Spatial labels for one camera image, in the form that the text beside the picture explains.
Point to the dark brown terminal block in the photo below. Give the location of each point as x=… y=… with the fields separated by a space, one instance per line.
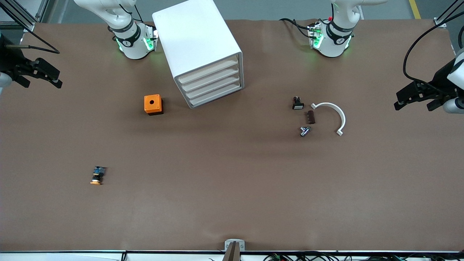
x=311 y=117

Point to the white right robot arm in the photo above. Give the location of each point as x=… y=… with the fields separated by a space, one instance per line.
x=132 y=43

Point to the white drawer cabinet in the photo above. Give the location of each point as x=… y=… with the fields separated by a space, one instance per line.
x=195 y=36

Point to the white curved plastic bracket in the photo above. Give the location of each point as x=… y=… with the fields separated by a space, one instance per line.
x=328 y=104

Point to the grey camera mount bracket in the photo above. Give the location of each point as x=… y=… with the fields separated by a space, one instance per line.
x=234 y=250

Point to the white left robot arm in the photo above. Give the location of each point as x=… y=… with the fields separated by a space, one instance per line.
x=335 y=40

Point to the silver metal connector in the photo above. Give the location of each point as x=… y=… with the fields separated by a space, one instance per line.
x=304 y=131

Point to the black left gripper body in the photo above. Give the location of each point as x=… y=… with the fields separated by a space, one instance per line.
x=439 y=80

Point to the aluminium frame post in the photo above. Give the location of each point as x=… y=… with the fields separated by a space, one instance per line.
x=440 y=23
x=29 y=26

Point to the black white push button switch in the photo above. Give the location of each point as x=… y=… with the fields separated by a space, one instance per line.
x=298 y=105

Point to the orange black button box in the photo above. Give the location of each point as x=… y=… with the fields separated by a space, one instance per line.
x=152 y=103

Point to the metal connector bracket green light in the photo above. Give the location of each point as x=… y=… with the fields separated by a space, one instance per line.
x=316 y=40
x=150 y=43

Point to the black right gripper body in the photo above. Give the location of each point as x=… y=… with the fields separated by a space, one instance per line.
x=11 y=62

